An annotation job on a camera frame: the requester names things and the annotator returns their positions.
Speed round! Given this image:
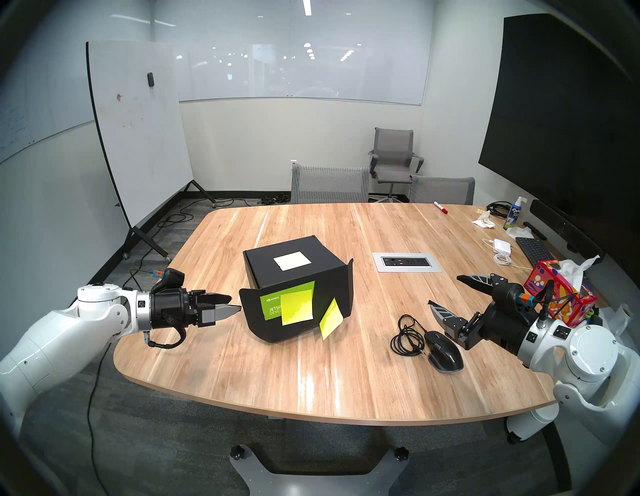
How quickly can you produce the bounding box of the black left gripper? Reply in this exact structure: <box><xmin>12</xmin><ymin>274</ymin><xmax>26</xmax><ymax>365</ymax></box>
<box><xmin>150</xmin><ymin>288</ymin><xmax>244</xmax><ymax>332</ymax></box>

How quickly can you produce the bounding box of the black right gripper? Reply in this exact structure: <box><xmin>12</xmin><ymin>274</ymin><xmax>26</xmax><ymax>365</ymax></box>
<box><xmin>428</xmin><ymin>273</ymin><xmax>539</xmax><ymax>357</ymax></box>

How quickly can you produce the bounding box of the black computer mouse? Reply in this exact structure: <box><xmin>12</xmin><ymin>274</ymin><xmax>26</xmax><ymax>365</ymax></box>
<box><xmin>424</xmin><ymin>330</ymin><xmax>465</xmax><ymax>374</ymax></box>

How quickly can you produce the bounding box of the black cardboard box with lid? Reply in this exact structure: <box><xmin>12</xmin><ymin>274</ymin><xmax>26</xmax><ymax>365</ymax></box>
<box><xmin>239</xmin><ymin>235</ymin><xmax>355</xmax><ymax>344</ymax></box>

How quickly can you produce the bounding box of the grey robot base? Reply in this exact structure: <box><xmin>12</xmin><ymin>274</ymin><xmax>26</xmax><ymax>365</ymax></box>
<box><xmin>229</xmin><ymin>444</ymin><xmax>411</xmax><ymax>496</ymax></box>

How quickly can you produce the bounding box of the colourful tissue box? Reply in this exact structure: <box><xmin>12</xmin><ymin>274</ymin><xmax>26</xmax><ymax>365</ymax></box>
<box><xmin>523</xmin><ymin>259</ymin><xmax>598</xmax><ymax>328</ymax></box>

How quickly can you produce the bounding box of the white tissue in box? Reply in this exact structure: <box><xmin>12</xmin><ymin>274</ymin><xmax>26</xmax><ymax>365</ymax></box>
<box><xmin>557</xmin><ymin>255</ymin><xmax>601</xmax><ymax>291</ymax></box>

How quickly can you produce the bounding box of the silver table outlet plate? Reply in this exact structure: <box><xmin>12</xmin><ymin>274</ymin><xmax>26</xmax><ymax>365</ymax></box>
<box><xmin>371</xmin><ymin>252</ymin><xmax>443</xmax><ymax>274</ymax></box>

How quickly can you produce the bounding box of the flat yellow sticky note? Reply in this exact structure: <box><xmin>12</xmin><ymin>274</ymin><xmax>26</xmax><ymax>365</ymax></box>
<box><xmin>280</xmin><ymin>287</ymin><xmax>316</xmax><ymax>327</ymax></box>

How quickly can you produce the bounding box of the black keyboard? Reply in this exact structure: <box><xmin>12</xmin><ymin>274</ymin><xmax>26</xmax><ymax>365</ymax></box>
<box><xmin>515</xmin><ymin>236</ymin><xmax>556</xmax><ymax>266</ymax></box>

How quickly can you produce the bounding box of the white square paper label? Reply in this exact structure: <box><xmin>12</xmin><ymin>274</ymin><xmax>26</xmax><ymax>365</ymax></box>
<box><xmin>273</xmin><ymin>251</ymin><xmax>312</xmax><ymax>272</ymax></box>

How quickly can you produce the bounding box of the whiteboard cleaner spray bottle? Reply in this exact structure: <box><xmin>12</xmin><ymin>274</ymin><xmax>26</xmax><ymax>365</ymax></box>
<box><xmin>503</xmin><ymin>196</ymin><xmax>529</xmax><ymax>231</ymax></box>

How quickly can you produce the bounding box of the grey fabric chair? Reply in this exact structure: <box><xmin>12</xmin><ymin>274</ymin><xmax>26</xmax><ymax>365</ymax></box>
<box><xmin>409</xmin><ymin>175</ymin><xmax>476</xmax><ymax>206</ymax></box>

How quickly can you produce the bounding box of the curled yellow sticky note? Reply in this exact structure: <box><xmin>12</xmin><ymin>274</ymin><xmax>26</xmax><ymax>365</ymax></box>
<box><xmin>319</xmin><ymin>298</ymin><xmax>344</xmax><ymax>341</ymax></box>

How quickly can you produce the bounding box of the black video sound bar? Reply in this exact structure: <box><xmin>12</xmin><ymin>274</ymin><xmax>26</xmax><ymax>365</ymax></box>
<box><xmin>525</xmin><ymin>199</ymin><xmax>606</xmax><ymax>265</ymax></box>

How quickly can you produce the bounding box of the white wheeled cylinder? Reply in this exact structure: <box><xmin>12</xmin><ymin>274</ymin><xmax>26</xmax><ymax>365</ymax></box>
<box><xmin>506</xmin><ymin>402</ymin><xmax>560</xmax><ymax>445</ymax></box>

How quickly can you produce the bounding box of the white plastic item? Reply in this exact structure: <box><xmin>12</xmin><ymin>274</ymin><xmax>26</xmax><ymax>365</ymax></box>
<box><xmin>597</xmin><ymin>302</ymin><xmax>633</xmax><ymax>336</ymax></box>

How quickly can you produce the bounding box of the wide grey mesh chair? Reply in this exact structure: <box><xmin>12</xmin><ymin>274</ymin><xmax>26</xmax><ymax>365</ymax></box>
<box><xmin>291</xmin><ymin>163</ymin><xmax>371</xmax><ymax>204</ymax></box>

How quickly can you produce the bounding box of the grey swivel office chair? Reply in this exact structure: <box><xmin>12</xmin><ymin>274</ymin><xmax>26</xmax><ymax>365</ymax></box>
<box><xmin>368</xmin><ymin>127</ymin><xmax>425</xmax><ymax>203</ymax></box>

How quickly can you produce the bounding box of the rolling whiteboard on stand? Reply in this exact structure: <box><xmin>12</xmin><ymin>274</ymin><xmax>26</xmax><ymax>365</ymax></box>
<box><xmin>86</xmin><ymin>41</ymin><xmax>217</xmax><ymax>263</ymax></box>

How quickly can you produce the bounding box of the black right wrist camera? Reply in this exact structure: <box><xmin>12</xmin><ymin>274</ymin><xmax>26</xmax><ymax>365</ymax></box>
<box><xmin>492</xmin><ymin>281</ymin><xmax>536</xmax><ymax>307</ymax></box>

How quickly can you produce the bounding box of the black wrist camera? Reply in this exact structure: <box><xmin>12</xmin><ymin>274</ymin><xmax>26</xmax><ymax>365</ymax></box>
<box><xmin>492</xmin><ymin>281</ymin><xmax>536</xmax><ymax>307</ymax></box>
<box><xmin>151</xmin><ymin>268</ymin><xmax>186</xmax><ymax>294</ymax></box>

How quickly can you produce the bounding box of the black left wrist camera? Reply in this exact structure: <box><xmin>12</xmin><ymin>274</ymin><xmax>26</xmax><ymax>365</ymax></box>
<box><xmin>151</xmin><ymin>268</ymin><xmax>186</xmax><ymax>294</ymax></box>

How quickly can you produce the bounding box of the black braided cable loop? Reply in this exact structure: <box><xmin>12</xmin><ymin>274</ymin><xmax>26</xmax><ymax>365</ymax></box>
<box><xmin>141</xmin><ymin>325</ymin><xmax>187</xmax><ymax>350</ymax></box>

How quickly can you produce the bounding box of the white power adapter with cable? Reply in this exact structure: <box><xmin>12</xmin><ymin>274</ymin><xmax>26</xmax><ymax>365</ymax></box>
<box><xmin>482</xmin><ymin>238</ymin><xmax>514</xmax><ymax>266</ymax></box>

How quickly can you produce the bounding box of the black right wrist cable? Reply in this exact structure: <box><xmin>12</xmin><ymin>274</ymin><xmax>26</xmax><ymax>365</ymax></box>
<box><xmin>525</xmin><ymin>279</ymin><xmax>578</xmax><ymax>326</ymax></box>

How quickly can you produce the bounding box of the black hanging robot cable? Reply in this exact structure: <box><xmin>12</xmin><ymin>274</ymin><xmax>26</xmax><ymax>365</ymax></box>
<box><xmin>86</xmin><ymin>345</ymin><xmax>110</xmax><ymax>496</ymax></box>

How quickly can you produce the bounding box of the large black wall screen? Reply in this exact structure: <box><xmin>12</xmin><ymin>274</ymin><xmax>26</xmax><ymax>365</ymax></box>
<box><xmin>478</xmin><ymin>13</ymin><xmax>640</xmax><ymax>281</ymax></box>

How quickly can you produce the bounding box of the large glass wall board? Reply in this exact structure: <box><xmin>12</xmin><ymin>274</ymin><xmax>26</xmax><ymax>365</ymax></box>
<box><xmin>150</xmin><ymin>0</ymin><xmax>435</xmax><ymax>107</ymax></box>

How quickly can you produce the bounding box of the glass wall board with writing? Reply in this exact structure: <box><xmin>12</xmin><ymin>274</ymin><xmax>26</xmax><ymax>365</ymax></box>
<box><xmin>0</xmin><ymin>10</ymin><xmax>151</xmax><ymax>165</ymax></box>

